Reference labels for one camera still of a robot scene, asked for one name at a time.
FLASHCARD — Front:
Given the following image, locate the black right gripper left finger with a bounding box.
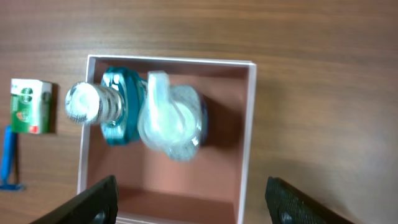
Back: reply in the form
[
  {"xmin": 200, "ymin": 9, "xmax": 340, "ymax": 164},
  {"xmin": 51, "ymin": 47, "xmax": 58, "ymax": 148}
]
[{"xmin": 32, "ymin": 175, "xmax": 119, "ymax": 224}]

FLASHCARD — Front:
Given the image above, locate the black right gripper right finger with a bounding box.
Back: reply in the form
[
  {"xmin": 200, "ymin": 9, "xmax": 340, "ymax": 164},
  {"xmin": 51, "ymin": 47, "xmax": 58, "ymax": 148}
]
[{"xmin": 265, "ymin": 176, "xmax": 353, "ymax": 224}]

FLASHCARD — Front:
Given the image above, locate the teal liquid bottle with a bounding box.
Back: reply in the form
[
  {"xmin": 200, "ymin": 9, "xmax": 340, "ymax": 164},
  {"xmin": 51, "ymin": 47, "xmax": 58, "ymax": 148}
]
[{"xmin": 65, "ymin": 67, "xmax": 147, "ymax": 146}]

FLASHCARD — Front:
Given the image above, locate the clear purple soap bottle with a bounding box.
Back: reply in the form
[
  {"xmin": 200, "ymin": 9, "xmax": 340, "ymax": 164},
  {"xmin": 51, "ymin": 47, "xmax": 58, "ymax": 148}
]
[{"xmin": 137, "ymin": 71, "xmax": 208, "ymax": 161}]

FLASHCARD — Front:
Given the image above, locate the white cardboard box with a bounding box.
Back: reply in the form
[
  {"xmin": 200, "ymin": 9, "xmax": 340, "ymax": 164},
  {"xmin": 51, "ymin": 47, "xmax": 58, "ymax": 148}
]
[{"xmin": 77, "ymin": 55, "xmax": 257, "ymax": 223}]

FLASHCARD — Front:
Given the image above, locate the green white small carton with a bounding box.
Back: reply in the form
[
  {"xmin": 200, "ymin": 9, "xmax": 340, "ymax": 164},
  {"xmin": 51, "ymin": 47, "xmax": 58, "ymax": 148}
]
[{"xmin": 10, "ymin": 78, "xmax": 53, "ymax": 134}]

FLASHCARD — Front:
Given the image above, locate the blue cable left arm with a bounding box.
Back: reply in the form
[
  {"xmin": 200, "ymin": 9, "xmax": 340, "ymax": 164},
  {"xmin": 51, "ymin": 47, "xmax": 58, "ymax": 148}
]
[{"xmin": 0, "ymin": 124, "xmax": 25, "ymax": 192}]

